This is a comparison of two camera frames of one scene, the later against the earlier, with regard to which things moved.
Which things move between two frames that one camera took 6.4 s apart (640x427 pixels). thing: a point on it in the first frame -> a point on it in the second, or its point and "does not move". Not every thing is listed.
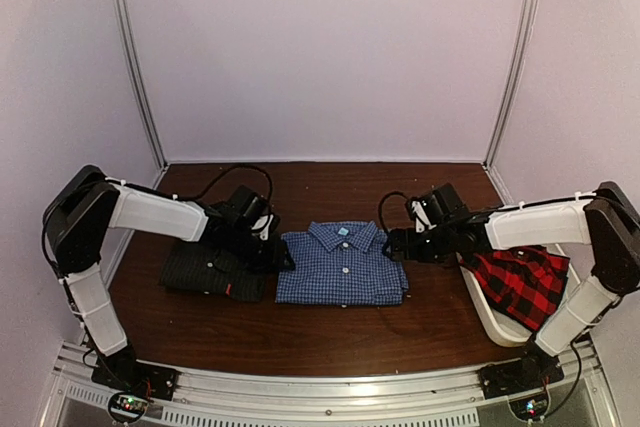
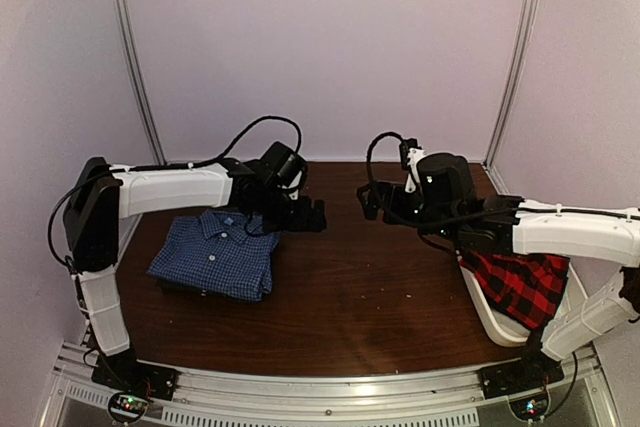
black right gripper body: (433, 250) -> (394, 210)
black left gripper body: (252, 255) -> (275, 214)
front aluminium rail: (424, 397) does not move
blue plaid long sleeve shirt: (341, 264) -> (217, 253)
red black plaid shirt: (526, 282) does not move
